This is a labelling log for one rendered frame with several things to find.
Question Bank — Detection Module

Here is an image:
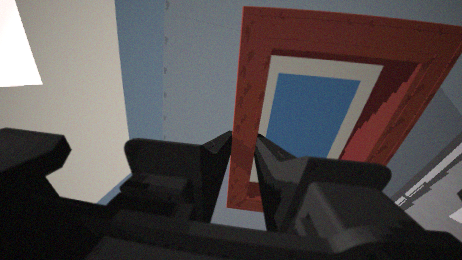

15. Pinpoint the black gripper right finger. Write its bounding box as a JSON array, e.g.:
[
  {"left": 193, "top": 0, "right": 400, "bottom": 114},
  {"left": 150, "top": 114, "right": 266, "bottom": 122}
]
[{"left": 254, "top": 133, "right": 392, "bottom": 233}]

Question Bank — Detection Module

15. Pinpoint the red picture frame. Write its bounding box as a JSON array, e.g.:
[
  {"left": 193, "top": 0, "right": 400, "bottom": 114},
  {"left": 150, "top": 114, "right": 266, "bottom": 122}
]
[{"left": 226, "top": 6, "right": 462, "bottom": 213}]

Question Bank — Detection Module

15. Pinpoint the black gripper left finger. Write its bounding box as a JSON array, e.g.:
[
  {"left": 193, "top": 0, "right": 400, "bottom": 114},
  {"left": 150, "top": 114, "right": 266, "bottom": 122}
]
[{"left": 124, "top": 131, "right": 233, "bottom": 223}]

